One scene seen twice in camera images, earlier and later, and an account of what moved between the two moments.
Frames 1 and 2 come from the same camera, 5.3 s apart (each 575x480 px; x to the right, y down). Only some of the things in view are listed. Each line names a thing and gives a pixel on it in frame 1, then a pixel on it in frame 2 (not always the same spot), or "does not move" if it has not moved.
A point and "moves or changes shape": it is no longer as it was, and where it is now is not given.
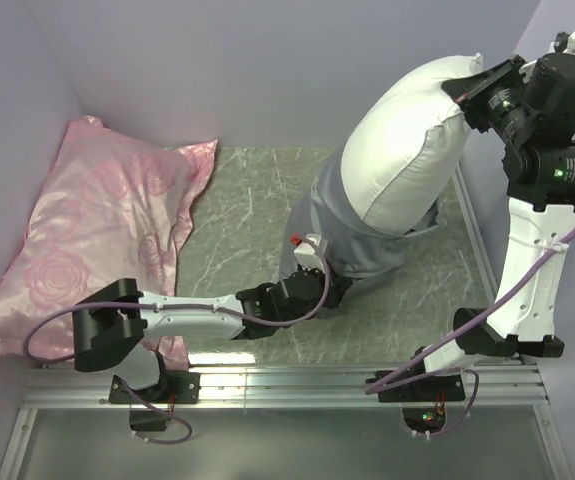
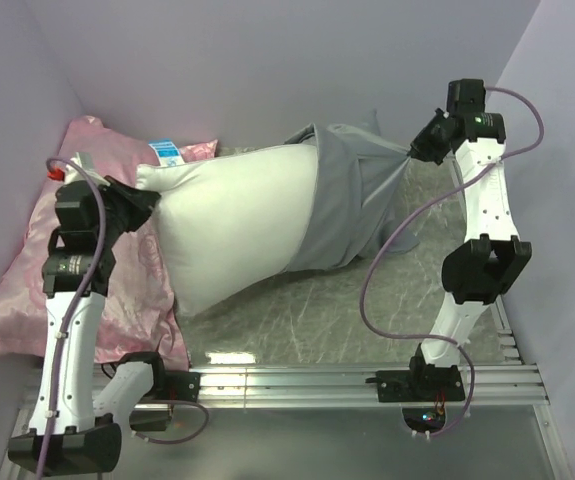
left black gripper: [337, 285] → [138, 201]
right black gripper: [468, 89] → [422, 147]
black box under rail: [148, 421] does not move
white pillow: [404, 149] → [227, 220]
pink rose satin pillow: [112, 207] does not move
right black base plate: [447, 388] does not move
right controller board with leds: [424, 419] does not move
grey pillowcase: [325, 209] moves or changes shape
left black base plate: [171, 387] does not move
